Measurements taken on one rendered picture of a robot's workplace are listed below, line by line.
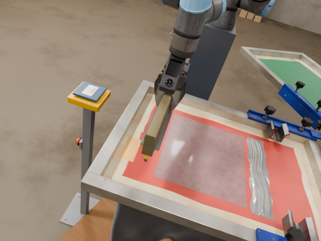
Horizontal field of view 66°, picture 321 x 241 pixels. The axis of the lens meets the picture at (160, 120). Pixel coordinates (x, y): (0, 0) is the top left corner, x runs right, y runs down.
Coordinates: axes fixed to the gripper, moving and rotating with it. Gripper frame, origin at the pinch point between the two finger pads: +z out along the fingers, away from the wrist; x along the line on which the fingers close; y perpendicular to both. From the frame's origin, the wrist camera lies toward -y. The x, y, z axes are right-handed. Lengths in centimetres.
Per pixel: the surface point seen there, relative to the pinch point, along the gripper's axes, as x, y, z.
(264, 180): -40.3, -4.2, 13.2
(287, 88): -58, 65, 10
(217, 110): -21.1, 25.2, 11.5
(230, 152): -28.0, 4.5, 13.9
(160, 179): -6.0, -17.6, 13.8
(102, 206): 22, 18, 107
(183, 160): -11.8, -7.0, 13.8
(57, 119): 92, 81, 110
